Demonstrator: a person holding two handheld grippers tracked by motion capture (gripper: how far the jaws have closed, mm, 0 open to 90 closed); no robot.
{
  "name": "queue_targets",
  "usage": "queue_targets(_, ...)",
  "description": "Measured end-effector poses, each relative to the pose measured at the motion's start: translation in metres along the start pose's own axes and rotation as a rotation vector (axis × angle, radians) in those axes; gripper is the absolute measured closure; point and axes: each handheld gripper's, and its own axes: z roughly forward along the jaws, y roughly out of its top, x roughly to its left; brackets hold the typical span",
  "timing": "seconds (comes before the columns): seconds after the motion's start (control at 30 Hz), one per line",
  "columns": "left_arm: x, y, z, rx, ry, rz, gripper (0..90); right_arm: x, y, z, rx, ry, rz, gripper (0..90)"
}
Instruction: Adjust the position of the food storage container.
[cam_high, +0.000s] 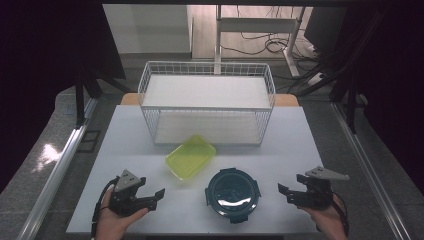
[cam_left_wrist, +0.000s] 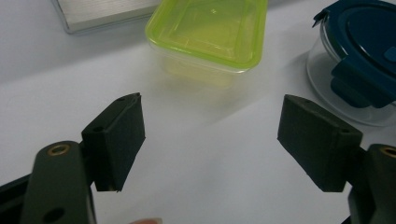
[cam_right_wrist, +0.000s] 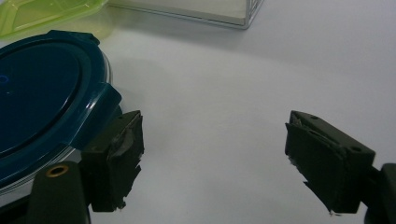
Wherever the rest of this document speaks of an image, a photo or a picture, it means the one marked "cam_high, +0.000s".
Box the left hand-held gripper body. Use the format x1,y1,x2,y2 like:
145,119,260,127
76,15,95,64
108,169,158,218

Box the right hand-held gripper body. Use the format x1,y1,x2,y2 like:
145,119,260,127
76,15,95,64
296,166,351,211

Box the yellow-green plastic food container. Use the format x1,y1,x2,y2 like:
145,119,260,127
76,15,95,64
164,134,217,181

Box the round dark teal food container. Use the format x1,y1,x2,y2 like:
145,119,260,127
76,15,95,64
204,167,262,224

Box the white wire storage rack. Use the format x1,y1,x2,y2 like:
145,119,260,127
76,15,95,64
137,60,277,147

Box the person's right hand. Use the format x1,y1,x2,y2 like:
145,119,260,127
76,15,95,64
298,194,348,240

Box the person's left hand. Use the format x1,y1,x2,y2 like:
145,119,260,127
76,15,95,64
94,188,150,240

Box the wooden table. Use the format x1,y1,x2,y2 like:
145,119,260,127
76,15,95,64
119,92,300,108

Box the white power strip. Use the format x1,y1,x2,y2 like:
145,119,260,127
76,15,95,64
306,70,325,87

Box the dark curtain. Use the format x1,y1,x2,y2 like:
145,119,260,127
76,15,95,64
0,0,127,195
346,0,424,188

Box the white panel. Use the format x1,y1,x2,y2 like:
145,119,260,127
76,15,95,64
102,4,193,55

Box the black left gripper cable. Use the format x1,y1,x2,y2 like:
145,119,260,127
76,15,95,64
91,177,120,238

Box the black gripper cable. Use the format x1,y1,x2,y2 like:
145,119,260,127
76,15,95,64
329,191,351,238
91,177,120,238

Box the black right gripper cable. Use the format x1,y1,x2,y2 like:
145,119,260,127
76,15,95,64
329,191,351,238

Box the aluminium rail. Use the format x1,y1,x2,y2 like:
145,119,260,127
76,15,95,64
16,98,98,240
329,101,414,240

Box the black floor cables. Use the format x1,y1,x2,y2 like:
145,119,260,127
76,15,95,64
220,5,323,62

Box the white metal desk frame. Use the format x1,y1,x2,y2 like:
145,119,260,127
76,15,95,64
214,4,307,78

